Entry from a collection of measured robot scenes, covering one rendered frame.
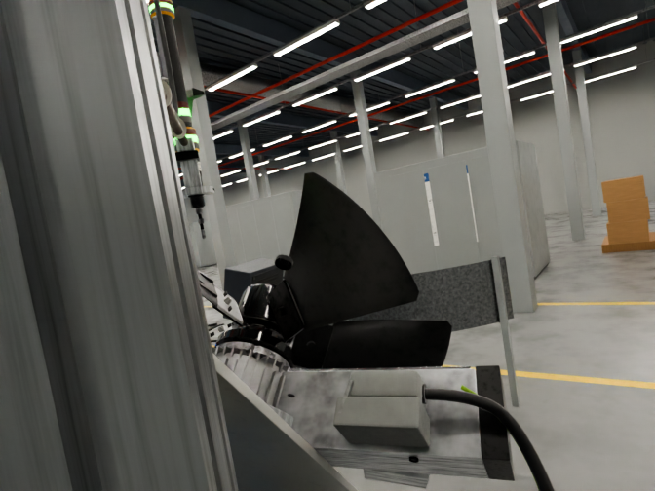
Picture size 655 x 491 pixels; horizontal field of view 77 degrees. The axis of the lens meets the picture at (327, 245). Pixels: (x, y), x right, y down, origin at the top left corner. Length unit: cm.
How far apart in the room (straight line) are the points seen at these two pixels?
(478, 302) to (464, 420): 222
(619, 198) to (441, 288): 619
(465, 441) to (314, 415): 20
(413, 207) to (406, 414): 669
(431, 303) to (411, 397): 215
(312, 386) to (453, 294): 210
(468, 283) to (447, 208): 428
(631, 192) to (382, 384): 813
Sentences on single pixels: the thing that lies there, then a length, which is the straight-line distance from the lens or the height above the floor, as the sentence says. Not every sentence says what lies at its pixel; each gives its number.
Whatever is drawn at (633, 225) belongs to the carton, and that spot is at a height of 43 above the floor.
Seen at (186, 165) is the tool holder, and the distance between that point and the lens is 81.
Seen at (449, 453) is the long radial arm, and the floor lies 107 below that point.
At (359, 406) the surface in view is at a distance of 53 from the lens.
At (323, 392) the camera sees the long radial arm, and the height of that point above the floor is 112.
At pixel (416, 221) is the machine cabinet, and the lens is 714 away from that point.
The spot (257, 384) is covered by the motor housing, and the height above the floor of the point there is 114.
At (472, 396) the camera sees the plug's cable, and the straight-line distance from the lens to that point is 54.
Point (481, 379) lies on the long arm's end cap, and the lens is 59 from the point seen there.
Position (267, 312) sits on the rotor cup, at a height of 122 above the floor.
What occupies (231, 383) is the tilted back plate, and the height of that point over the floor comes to 122.
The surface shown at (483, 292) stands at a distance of 277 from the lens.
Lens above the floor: 137
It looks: 3 degrees down
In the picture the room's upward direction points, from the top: 10 degrees counter-clockwise
